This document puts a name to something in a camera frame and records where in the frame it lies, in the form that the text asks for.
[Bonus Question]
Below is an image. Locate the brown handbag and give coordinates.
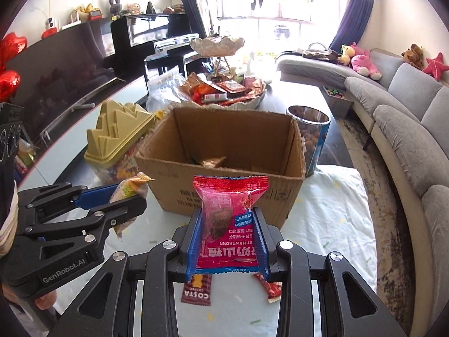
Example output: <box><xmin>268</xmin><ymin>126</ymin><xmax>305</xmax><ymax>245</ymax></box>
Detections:
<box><xmin>302</xmin><ymin>42</ymin><xmax>339</xmax><ymax>63</ymax></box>

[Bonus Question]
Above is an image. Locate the yellow snack packet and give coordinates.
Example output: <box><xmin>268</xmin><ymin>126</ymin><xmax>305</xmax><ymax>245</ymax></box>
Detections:
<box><xmin>109</xmin><ymin>172</ymin><xmax>155</xmax><ymax>241</ymax></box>

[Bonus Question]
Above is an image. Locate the patterned rug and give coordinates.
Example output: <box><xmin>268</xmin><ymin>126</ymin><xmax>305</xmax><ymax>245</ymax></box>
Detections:
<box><xmin>337</xmin><ymin>117</ymin><xmax>421</xmax><ymax>337</ymax></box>

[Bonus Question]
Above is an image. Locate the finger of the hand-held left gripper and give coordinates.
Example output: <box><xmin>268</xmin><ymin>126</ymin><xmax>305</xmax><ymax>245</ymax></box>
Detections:
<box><xmin>23</xmin><ymin>195</ymin><xmax>147</xmax><ymax>243</ymax></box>
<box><xmin>17</xmin><ymin>182</ymin><xmax>122</xmax><ymax>218</ymax></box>

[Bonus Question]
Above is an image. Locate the curved black television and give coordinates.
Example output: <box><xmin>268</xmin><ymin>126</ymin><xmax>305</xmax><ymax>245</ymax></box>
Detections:
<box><xmin>5</xmin><ymin>24</ymin><xmax>127</xmax><ymax>144</ymax></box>

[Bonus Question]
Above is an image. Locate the person's left hand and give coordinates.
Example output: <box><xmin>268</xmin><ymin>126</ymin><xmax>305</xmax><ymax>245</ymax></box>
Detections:
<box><xmin>33</xmin><ymin>286</ymin><xmax>58</xmax><ymax>311</ymax></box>

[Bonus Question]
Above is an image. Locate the yellow plush toy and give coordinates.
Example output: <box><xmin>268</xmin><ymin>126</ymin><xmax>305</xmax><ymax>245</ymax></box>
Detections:
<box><xmin>337</xmin><ymin>44</ymin><xmax>355</xmax><ymax>65</ymax></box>

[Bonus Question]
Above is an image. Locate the blue curtain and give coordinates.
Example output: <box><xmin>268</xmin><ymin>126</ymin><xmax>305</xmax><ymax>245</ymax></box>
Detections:
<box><xmin>172</xmin><ymin>0</ymin><xmax>211</xmax><ymax>37</ymax></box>
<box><xmin>328</xmin><ymin>0</ymin><xmax>374</xmax><ymax>51</ymax></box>

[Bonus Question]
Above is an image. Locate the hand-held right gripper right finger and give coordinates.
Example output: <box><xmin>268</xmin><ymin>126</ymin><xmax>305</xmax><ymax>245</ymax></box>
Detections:
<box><xmin>251</xmin><ymin>206</ymin><xmax>409</xmax><ymax>337</ymax></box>

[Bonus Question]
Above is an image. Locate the small red snack packet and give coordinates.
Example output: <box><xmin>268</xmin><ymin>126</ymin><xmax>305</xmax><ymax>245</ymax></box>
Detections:
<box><xmin>253</xmin><ymin>273</ymin><xmax>283</xmax><ymax>304</ymax></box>

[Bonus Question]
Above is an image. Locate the candy jar yellow castle lid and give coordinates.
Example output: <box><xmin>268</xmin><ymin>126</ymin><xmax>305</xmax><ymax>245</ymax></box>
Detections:
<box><xmin>83</xmin><ymin>100</ymin><xmax>157</xmax><ymax>183</ymax></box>

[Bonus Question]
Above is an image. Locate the grey sofa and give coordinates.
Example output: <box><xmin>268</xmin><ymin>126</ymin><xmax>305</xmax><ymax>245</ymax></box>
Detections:
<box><xmin>276</xmin><ymin>48</ymin><xmax>449</xmax><ymax>337</ymax></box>

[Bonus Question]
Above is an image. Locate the clear cylindrical snack jar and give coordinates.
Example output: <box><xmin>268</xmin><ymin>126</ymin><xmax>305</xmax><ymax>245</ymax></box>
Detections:
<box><xmin>286</xmin><ymin>105</ymin><xmax>331</xmax><ymax>178</ymax></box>

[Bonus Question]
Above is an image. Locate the white tiered snack stand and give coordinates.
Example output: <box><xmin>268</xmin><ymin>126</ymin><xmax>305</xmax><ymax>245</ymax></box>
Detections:
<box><xmin>175</xmin><ymin>35</ymin><xmax>268</xmax><ymax>110</ymax></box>

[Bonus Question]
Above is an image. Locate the black piano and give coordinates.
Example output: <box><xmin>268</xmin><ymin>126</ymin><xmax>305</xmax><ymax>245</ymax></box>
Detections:
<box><xmin>102</xmin><ymin>13</ymin><xmax>204</xmax><ymax>78</ymax></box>

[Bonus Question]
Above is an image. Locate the brown cardboard box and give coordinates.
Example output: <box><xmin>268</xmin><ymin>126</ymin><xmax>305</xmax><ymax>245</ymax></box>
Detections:
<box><xmin>134</xmin><ymin>107</ymin><xmax>306</xmax><ymax>230</ymax></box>

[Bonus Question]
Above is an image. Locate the clear plastic bag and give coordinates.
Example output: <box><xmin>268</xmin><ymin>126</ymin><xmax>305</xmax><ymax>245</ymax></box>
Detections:
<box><xmin>145</xmin><ymin>68</ymin><xmax>186</xmax><ymax>111</ymax></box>

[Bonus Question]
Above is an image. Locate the brown plush toy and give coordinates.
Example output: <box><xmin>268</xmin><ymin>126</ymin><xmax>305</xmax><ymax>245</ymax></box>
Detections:
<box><xmin>402</xmin><ymin>44</ymin><xmax>425</xmax><ymax>70</ymax></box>

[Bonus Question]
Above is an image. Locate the pink star plush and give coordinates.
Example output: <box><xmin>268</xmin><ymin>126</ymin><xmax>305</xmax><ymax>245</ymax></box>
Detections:
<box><xmin>423</xmin><ymin>52</ymin><xmax>449</xmax><ymax>81</ymax></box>

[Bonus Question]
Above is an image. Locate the grey toy bin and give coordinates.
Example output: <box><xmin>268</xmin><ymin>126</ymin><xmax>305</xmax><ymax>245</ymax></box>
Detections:
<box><xmin>322</xmin><ymin>86</ymin><xmax>354</xmax><ymax>118</ymax></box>

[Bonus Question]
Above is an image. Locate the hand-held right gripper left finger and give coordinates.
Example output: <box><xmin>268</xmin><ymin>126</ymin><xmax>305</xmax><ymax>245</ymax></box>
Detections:
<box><xmin>45</xmin><ymin>206</ymin><xmax>205</xmax><ymax>337</ymax></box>

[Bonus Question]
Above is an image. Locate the pile of snacks in stand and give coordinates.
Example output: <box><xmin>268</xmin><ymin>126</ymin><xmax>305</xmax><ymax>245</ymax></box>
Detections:
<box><xmin>177</xmin><ymin>72</ymin><xmax>265</xmax><ymax>106</ymax></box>

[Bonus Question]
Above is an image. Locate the red heart balloon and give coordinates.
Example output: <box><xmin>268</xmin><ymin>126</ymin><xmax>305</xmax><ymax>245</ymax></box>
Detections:
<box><xmin>0</xmin><ymin>70</ymin><xmax>21</xmax><ymax>102</ymax></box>
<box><xmin>0</xmin><ymin>31</ymin><xmax>28</xmax><ymax>67</ymax></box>

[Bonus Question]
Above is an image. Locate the dark red coffee packet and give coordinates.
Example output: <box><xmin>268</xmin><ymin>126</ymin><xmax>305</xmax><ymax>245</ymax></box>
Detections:
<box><xmin>180</xmin><ymin>274</ymin><xmax>213</xmax><ymax>306</ymax></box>

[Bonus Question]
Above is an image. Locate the large red snack packet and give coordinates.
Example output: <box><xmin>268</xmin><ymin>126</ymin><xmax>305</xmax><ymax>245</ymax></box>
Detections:
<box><xmin>193</xmin><ymin>175</ymin><xmax>270</xmax><ymax>275</ymax></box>

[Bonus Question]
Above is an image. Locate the light blue confetti tablecloth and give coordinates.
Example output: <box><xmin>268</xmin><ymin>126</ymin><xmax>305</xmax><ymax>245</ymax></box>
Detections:
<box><xmin>33</xmin><ymin>165</ymin><xmax>377</xmax><ymax>337</ymax></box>

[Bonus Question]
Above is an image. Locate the pink plush toy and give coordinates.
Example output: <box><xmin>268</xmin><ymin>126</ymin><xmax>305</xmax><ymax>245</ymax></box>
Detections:
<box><xmin>351</xmin><ymin>42</ymin><xmax>382</xmax><ymax>81</ymax></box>

